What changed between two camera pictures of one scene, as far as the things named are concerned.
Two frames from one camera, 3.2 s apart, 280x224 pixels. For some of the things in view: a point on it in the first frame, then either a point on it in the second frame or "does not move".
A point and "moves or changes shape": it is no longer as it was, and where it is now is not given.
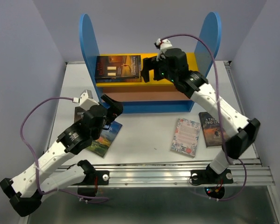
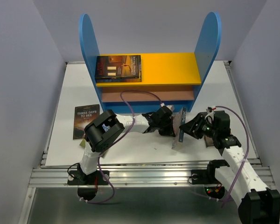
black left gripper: x=116 y=108 to x=169 y=131
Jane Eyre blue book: x=122 y=80 does not move
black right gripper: x=149 y=63 to x=191 y=129
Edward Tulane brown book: x=118 y=66 does not move
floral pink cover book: x=186 y=137 moves or changes shape
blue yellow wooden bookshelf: x=158 y=95 does not move
